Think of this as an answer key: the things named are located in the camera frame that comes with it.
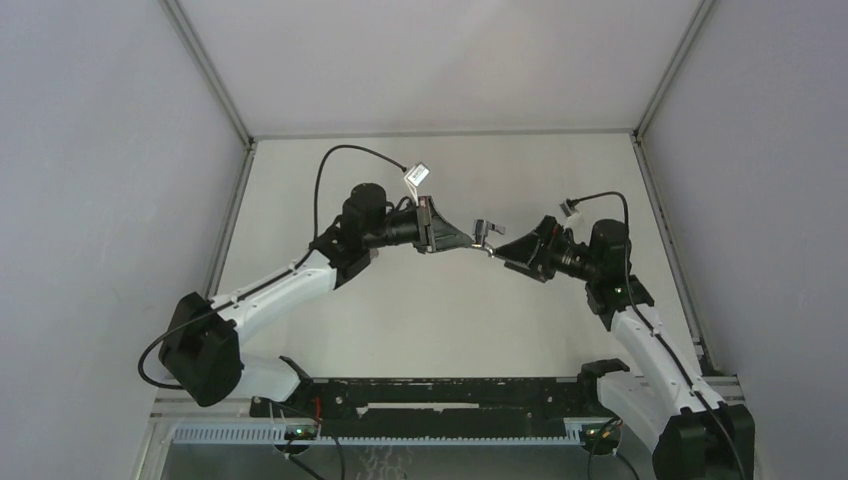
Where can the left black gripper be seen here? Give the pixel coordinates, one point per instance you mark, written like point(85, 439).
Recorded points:
point(432, 232)

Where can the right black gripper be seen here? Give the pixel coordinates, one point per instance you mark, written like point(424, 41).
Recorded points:
point(527, 252)

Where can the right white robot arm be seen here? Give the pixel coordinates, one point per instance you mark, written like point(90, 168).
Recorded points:
point(691, 430)

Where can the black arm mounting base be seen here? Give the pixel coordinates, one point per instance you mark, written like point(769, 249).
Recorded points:
point(476, 407)

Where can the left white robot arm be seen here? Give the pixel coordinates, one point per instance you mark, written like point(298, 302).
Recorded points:
point(202, 348)

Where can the right green circuit board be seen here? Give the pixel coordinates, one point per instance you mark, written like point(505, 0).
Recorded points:
point(591, 434)

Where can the green circuit board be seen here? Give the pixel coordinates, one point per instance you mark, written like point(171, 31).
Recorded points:
point(591, 434)
point(301, 433)

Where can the left green circuit board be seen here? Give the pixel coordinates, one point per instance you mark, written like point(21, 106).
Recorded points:
point(301, 433)

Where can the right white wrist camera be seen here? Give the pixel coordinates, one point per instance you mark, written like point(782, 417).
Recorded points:
point(571, 212)

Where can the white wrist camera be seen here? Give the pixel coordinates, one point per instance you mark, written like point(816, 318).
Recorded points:
point(571, 212)
point(414, 177)

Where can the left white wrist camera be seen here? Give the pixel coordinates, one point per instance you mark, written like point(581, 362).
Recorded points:
point(414, 177)

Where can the aluminium enclosure frame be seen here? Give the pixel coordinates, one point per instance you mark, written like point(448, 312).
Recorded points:
point(212, 72)

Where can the white slotted cable duct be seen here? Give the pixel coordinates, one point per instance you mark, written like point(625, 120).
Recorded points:
point(266, 434)

